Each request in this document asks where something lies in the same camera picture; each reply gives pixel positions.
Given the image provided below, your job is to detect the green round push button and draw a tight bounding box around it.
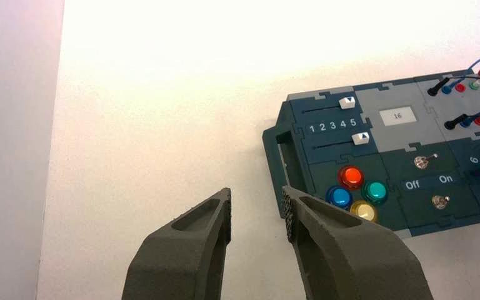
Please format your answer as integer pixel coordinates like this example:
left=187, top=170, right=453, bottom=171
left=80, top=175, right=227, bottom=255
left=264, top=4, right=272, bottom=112
left=361, top=181, right=389, bottom=206

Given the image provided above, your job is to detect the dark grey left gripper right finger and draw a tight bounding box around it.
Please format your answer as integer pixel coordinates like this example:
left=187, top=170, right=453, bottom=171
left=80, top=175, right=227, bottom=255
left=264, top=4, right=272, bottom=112
left=282, top=185, right=434, bottom=300

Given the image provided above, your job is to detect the dark teal control panel box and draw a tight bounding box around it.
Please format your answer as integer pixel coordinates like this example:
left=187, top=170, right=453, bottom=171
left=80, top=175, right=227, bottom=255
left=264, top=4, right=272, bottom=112
left=262, top=69, right=480, bottom=238

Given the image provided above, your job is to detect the metal toggle switch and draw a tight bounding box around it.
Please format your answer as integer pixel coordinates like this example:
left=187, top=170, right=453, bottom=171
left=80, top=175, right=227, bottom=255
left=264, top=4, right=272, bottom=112
left=431, top=194, right=451, bottom=211
left=414, top=153, right=439, bottom=170

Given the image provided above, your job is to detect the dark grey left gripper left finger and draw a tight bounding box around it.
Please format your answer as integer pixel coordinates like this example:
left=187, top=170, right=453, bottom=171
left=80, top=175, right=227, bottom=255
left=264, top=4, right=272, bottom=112
left=121, top=187, right=232, bottom=300

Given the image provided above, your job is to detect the yellow round push button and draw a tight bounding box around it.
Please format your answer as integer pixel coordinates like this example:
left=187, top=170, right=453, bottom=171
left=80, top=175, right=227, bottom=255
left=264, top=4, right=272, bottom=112
left=350, top=200, right=379, bottom=224

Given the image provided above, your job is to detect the red round push button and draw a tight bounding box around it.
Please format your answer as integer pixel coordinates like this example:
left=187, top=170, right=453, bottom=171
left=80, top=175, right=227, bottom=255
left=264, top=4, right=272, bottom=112
left=337, top=165, right=365, bottom=191

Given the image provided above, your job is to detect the blue round push button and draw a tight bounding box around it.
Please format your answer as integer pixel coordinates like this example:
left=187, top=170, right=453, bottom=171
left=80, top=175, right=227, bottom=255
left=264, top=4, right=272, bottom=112
left=326, top=186, right=353, bottom=209

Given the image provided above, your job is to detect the black banana plug cable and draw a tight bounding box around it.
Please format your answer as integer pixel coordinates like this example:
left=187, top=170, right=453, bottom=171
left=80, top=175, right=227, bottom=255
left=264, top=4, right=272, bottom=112
left=444, top=113, right=469, bottom=131
left=427, top=75, right=480, bottom=98

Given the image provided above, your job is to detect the white number display label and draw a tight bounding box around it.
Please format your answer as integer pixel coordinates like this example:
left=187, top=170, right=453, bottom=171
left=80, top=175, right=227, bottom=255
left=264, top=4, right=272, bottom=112
left=379, top=106, right=418, bottom=127

